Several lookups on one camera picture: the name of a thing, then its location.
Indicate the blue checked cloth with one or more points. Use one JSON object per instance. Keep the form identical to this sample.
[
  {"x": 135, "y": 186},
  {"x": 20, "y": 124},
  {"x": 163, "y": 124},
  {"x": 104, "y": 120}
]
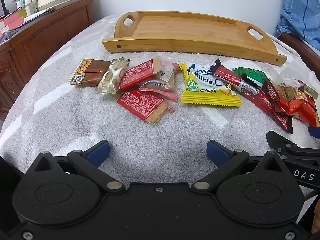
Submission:
[{"x": 300, "y": 10}]

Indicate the green snack packet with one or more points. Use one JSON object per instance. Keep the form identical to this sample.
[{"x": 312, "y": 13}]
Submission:
[{"x": 252, "y": 76}]

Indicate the tan snack packet pink seal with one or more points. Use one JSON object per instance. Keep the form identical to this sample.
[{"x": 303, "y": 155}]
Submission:
[{"x": 160, "y": 86}]

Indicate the dark red long bar packet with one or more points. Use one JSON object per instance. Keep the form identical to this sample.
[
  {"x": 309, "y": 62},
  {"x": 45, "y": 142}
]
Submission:
[
  {"x": 267, "y": 105},
  {"x": 230, "y": 77}
]

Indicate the person's right hand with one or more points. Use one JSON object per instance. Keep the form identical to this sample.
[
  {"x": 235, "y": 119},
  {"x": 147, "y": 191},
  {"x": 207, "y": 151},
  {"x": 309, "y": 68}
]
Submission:
[{"x": 317, "y": 217}]

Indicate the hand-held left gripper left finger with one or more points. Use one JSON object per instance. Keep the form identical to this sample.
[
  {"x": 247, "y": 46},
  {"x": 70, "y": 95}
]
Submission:
[{"x": 98, "y": 153}]

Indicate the stack of papers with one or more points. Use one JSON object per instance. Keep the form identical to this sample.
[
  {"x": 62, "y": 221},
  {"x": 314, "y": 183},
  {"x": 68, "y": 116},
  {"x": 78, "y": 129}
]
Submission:
[{"x": 37, "y": 15}]

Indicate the pink books on cabinet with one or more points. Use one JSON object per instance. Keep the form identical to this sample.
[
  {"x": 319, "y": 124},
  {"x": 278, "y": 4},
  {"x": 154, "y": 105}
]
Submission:
[{"x": 11, "y": 21}]

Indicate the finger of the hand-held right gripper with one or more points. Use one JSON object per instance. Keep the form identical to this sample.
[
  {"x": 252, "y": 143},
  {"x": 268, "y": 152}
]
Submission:
[
  {"x": 315, "y": 132},
  {"x": 277, "y": 141}
]

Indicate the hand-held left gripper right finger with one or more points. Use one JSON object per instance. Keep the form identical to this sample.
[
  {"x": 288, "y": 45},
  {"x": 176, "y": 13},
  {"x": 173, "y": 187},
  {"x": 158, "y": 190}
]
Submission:
[{"x": 217, "y": 153}]

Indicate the dark brown small snack packet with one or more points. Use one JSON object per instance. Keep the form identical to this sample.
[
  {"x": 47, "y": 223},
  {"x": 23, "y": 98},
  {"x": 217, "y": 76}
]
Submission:
[{"x": 271, "y": 92}]

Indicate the yellow white wafer packet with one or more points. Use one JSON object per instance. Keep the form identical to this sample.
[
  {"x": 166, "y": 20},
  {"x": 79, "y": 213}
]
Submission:
[{"x": 207, "y": 90}]

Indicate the clear biscuit packet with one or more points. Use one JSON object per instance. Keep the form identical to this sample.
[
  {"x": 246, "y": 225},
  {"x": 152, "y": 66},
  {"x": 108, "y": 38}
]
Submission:
[{"x": 165, "y": 72}]

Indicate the brown wooden cabinet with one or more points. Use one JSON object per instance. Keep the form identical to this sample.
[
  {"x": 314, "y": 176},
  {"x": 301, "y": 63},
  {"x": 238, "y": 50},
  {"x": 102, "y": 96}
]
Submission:
[{"x": 37, "y": 45}]

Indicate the red peanut snack packet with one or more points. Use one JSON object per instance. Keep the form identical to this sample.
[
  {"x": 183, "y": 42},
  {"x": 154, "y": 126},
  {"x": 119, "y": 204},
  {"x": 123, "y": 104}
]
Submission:
[
  {"x": 286, "y": 93},
  {"x": 302, "y": 110}
]

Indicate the wooden serving tray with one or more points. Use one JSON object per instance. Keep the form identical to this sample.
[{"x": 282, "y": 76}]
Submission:
[{"x": 190, "y": 30}]

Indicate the pale pink snack packet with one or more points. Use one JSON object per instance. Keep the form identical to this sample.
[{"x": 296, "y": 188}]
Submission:
[{"x": 287, "y": 81}]

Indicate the red cracker packet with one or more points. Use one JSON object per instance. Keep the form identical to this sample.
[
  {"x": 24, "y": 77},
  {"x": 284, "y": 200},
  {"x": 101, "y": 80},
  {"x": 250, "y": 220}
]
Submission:
[
  {"x": 140, "y": 102},
  {"x": 137, "y": 73}
]

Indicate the grey kettle tray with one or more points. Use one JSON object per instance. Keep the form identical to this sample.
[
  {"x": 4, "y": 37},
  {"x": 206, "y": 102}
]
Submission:
[{"x": 75, "y": 1}]

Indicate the dark wooden bed frame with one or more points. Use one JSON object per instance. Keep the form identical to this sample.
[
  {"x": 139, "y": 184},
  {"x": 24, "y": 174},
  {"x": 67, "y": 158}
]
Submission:
[{"x": 305, "y": 50}]

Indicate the gold peanut candy packet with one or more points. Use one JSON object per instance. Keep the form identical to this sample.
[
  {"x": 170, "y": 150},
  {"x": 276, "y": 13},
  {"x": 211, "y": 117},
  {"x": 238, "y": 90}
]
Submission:
[{"x": 112, "y": 76}]

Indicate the white plastic bottle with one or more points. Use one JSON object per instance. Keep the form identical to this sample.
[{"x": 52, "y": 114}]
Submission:
[
  {"x": 33, "y": 3},
  {"x": 28, "y": 7}
]

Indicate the brown peanut bar packet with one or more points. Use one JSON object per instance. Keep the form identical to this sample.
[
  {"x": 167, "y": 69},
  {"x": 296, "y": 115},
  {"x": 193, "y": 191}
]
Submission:
[{"x": 92, "y": 72}]

